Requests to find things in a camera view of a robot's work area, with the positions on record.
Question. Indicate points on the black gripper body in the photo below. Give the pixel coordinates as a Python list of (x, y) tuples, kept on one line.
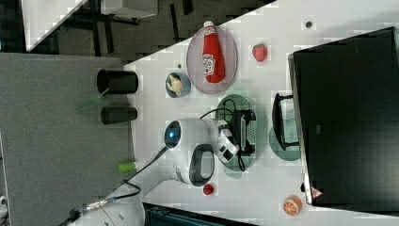
[(240, 120)]

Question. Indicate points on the mint green oval strainer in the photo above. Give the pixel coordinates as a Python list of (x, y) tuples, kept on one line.
[(255, 132)]

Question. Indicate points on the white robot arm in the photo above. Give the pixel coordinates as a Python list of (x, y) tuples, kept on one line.
[(192, 146)]

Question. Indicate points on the red ketchup bottle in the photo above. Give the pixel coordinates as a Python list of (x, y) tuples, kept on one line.
[(212, 57)]

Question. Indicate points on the small blue bowl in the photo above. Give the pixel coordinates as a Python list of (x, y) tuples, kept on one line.
[(186, 85)]

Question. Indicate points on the yellow toy chicken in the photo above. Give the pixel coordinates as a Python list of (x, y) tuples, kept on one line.
[(175, 85)]

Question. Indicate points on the grey round plate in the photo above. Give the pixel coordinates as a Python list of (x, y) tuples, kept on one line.
[(194, 62)]

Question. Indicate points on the dark red toy strawberry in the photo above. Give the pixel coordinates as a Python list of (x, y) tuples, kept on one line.
[(208, 190)]

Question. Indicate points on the orange slice toy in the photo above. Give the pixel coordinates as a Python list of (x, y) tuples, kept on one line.
[(292, 206)]

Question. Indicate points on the large black cup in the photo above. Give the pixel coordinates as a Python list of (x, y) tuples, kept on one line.
[(117, 82)]

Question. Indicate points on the small black cup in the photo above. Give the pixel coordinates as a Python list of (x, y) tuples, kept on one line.
[(111, 115)]

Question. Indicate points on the blue metal frame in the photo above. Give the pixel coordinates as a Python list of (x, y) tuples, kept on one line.
[(157, 215)]

